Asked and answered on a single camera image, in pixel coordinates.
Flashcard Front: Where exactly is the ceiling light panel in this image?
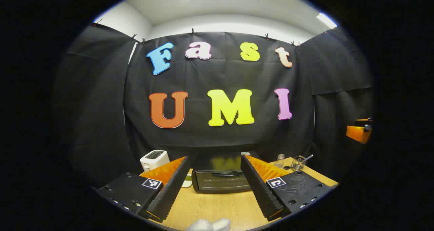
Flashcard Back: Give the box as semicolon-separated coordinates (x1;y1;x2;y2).
317;13;338;29

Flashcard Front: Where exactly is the white toaster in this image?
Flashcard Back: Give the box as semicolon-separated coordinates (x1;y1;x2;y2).
140;150;170;172

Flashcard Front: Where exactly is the wire mesh utensil holder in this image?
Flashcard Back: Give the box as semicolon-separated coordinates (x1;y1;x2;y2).
291;156;306;171

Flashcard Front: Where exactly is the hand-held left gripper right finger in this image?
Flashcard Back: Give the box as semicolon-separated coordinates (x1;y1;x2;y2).
240;154;334;222

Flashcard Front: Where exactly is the black electric oven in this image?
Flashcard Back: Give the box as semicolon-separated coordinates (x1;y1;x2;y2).
192;152;261;194

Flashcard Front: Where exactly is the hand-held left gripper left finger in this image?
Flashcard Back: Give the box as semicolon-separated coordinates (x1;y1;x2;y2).
96;156;190;224

